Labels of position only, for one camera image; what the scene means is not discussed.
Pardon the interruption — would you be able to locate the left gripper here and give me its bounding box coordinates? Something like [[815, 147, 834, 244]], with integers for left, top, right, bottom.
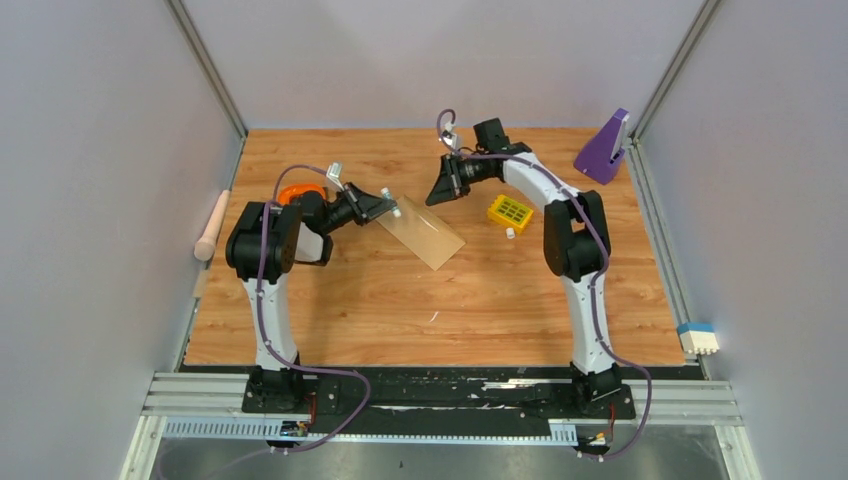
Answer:
[[320, 183, 396, 236]]

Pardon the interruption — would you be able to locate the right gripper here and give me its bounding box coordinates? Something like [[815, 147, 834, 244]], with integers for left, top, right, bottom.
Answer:
[[428, 154, 496, 207]]

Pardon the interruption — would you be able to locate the brown paper envelope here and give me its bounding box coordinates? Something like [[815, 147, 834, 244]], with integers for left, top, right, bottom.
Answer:
[[377, 196, 466, 271]]

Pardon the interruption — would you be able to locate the white green glue stick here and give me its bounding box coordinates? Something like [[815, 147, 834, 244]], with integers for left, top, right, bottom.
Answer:
[[380, 187, 402, 218]]

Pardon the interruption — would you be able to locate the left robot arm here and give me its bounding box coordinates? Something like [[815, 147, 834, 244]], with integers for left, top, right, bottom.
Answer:
[[225, 182, 397, 413]]

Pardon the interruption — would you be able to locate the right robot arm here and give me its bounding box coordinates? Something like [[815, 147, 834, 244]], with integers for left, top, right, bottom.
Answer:
[[425, 109, 622, 418]]

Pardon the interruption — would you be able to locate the yellow toy window brick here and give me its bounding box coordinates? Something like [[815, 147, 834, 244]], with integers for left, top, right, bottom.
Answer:
[[486, 194, 534, 235]]

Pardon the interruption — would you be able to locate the orange toy track loop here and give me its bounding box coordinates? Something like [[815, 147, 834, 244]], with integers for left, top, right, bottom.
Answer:
[[275, 183, 327, 205]]

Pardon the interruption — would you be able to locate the purple plastic stand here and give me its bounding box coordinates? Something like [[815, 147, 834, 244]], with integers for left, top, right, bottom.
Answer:
[[573, 108, 630, 185]]

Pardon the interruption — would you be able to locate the wooden rolling pin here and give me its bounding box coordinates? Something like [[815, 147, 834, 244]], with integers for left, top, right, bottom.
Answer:
[[193, 190, 231, 262]]

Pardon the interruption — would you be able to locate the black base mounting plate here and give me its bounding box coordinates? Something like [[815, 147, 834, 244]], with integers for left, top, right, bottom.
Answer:
[[241, 367, 637, 435]]

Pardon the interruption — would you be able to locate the white blue toy brick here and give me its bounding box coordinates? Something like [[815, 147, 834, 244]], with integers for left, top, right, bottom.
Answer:
[[676, 322, 720, 355]]

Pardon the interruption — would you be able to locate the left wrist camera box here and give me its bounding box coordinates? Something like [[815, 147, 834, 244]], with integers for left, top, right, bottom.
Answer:
[[325, 162, 344, 192]]

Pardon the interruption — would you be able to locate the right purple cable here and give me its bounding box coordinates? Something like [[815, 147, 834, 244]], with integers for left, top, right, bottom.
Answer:
[[435, 109, 655, 462]]

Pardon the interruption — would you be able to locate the purple cable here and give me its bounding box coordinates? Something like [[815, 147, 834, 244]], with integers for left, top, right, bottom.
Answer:
[[254, 164, 372, 455], [435, 109, 655, 462]]

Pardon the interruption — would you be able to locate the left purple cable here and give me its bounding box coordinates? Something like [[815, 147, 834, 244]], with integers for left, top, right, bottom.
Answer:
[[254, 164, 372, 455]]

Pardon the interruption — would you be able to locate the slotted cable duct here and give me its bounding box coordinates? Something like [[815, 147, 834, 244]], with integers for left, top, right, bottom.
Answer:
[[162, 417, 578, 447]]

